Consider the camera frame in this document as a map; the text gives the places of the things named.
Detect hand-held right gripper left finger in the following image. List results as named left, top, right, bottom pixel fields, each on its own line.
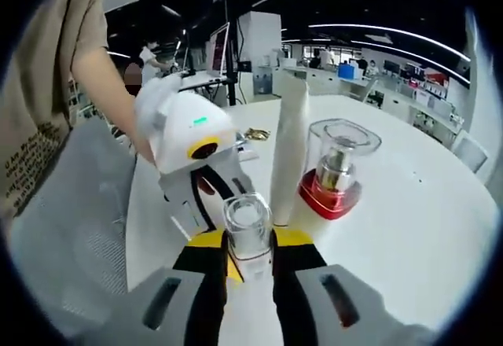
left=78, top=230, right=229, bottom=346

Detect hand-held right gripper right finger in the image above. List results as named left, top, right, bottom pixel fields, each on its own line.
left=270, top=227, right=417, bottom=346

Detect small clear plastic sachet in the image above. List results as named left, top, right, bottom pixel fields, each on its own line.
left=234, top=133, right=261, bottom=162

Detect gold skincare sachet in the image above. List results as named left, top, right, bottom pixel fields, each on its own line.
left=242, top=126, right=273, bottom=142

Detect clear bottle with red band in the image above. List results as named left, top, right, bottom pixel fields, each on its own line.
left=222, top=193, right=275, bottom=286

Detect long white skincare tube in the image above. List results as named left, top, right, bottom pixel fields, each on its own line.
left=270, top=73, right=312, bottom=227

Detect red-base clear skincare jar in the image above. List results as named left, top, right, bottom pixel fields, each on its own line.
left=297, top=118, right=383, bottom=221

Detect blue storage box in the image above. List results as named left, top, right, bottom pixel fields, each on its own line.
left=337, top=62, right=357, bottom=80

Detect white mobile desk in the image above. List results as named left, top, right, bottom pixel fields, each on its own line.
left=178, top=71, right=239, bottom=91

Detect black stand pole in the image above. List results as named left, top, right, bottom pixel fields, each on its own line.
left=219, top=0, right=240, bottom=106

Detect white framed monitor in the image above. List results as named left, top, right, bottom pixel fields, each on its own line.
left=207, top=22, right=232, bottom=79

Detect grey mesh office chair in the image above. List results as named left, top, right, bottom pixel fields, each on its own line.
left=9, top=117, right=138, bottom=323

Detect white workbench cabinets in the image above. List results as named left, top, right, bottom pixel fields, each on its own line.
left=274, top=64, right=468, bottom=137

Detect person in beige shirt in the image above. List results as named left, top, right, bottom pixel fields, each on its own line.
left=0, top=0, right=110, bottom=219

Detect white office chair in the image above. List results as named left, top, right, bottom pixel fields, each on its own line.
left=450, top=128, right=490, bottom=175

